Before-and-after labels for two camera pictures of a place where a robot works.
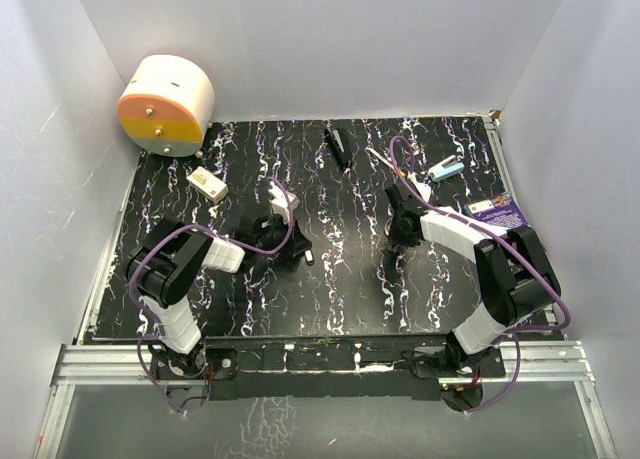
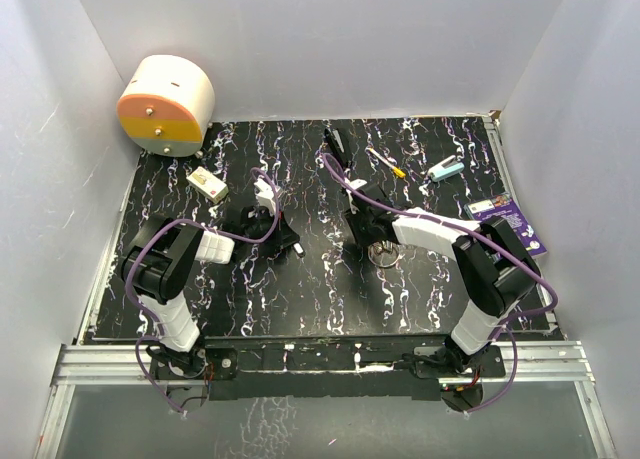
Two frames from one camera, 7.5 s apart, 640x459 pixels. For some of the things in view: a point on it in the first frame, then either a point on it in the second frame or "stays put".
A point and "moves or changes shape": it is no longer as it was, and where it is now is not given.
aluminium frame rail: [92, 365] stays put
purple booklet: [500, 211] stays put
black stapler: [338, 146] stays put
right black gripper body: [397, 234] → [360, 224]
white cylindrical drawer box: [167, 105] stays put
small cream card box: [208, 184] stays put
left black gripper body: [274, 235] → [261, 227]
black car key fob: [309, 257] moves or changes shape
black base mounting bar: [320, 373] stays put
